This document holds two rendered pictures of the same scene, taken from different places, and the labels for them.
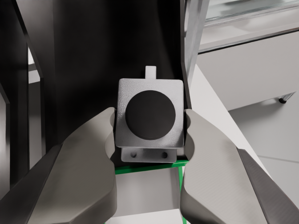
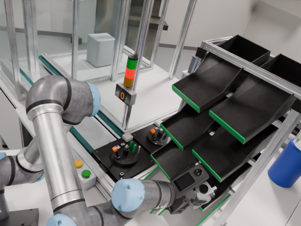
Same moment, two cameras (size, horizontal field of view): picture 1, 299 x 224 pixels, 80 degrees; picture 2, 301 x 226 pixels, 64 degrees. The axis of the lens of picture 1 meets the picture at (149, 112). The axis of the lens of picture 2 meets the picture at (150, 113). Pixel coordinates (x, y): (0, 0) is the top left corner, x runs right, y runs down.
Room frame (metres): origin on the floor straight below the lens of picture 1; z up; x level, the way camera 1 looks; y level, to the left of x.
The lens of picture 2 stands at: (-0.47, -0.27, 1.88)
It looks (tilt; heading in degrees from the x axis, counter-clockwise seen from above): 35 degrees down; 50
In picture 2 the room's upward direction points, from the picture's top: 15 degrees clockwise
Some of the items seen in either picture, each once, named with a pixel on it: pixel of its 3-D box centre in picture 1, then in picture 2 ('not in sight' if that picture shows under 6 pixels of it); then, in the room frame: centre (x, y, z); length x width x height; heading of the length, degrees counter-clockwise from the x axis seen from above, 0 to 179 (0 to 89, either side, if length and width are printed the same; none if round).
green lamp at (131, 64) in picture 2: not in sight; (131, 63); (0.11, 0.66, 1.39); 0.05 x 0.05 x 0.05
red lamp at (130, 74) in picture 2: not in sight; (130, 71); (0.11, 0.66, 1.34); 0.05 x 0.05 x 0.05
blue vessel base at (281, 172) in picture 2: not in sight; (291, 163); (0.95, 0.04, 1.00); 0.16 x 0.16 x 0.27
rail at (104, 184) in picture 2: not in sight; (69, 142); (-0.17, 0.68, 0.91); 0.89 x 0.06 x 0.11; 103
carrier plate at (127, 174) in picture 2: not in sight; (124, 157); (0.04, 0.45, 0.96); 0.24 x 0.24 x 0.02; 13
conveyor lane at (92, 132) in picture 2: not in sight; (94, 129); (-0.01, 0.75, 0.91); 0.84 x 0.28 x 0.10; 103
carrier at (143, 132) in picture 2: not in sight; (160, 133); (0.29, 0.51, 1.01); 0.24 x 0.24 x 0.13; 13
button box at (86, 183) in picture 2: not in sight; (78, 168); (-0.19, 0.48, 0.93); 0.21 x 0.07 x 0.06; 103
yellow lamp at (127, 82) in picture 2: not in sight; (128, 80); (0.11, 0.66, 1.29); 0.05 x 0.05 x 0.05
